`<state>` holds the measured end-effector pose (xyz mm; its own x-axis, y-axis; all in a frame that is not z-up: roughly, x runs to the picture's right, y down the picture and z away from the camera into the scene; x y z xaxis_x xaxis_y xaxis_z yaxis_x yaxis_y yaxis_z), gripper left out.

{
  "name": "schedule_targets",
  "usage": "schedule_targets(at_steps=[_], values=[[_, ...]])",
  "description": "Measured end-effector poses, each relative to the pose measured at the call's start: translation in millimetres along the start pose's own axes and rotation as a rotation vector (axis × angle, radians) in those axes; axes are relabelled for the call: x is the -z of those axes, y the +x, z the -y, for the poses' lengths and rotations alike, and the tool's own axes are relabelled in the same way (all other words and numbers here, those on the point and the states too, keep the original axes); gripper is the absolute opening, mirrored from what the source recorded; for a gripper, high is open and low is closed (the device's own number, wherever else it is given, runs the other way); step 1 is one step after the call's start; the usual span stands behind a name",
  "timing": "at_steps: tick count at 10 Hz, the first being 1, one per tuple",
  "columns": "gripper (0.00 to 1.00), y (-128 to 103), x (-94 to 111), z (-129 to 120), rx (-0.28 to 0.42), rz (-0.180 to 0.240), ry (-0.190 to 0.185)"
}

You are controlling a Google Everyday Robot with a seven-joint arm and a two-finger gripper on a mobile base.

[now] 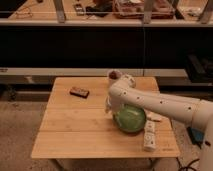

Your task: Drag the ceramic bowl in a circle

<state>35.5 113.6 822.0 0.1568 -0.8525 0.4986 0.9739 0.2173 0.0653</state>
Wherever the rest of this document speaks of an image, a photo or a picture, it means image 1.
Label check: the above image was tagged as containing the black box on floor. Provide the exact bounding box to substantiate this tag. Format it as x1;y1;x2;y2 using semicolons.
187;127;204;145

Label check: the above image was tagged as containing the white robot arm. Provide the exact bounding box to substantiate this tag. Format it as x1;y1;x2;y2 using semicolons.
106;74;213;171

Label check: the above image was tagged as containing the wooden folding table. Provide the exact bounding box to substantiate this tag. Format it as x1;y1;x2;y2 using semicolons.
30;76;181;171

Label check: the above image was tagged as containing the brown rectangular block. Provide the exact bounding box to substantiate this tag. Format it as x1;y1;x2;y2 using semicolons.
70;87;89;98

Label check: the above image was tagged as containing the black cable on floor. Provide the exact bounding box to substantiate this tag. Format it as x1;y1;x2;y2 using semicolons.
175;156;201;171

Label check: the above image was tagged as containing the white crumpled cloth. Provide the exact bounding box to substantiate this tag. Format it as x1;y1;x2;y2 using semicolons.
147;112;162;122

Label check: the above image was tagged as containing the cluttered background shelf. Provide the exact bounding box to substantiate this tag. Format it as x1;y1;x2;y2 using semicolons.
0;0;213;27

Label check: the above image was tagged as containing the green ceramic bowl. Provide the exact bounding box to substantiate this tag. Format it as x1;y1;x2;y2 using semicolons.
113;105;146;133

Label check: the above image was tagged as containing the white cup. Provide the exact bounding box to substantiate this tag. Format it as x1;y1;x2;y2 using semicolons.
107;69;122;84

